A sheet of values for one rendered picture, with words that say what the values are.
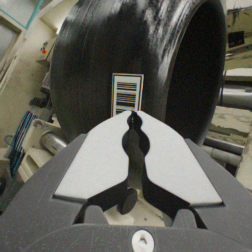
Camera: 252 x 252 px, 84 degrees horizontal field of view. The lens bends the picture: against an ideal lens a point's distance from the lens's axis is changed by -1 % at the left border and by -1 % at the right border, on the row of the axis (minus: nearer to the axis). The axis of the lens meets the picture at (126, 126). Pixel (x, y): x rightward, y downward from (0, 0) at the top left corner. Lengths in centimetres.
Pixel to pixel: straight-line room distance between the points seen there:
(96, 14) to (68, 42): 7
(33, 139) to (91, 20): 36
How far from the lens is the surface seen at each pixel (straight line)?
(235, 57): 88
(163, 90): 22
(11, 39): 88
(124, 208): 26
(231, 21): 88
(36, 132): 50
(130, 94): 19
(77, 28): 30
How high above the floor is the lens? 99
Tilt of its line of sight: 5 degrees up
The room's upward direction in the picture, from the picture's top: 22 degrees clockwise
